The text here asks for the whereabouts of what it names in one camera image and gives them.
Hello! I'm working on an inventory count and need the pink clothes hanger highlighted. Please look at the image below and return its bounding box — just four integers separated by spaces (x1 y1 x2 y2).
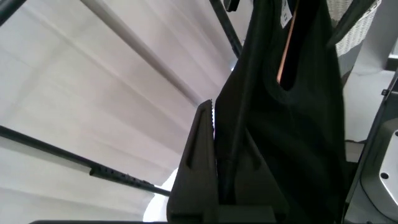
275 0 300 85

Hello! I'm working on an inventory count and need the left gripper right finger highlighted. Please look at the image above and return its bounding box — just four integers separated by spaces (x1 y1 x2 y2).
220 130 290 222

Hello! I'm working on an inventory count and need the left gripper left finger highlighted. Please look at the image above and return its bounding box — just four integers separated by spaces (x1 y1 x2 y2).
167 99 220 223

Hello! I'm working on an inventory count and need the black garment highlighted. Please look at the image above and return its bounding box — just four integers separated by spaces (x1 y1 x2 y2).
214 0 348 224

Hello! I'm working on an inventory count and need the black clothes rack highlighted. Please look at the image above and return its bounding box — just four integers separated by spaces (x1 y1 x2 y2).
0 0 244 197

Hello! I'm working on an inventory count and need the white laundry basket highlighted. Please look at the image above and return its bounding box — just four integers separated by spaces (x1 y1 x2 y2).
326 0 382 57

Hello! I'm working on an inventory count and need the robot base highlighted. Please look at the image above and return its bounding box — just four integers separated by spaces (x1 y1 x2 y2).
343 70 398 224

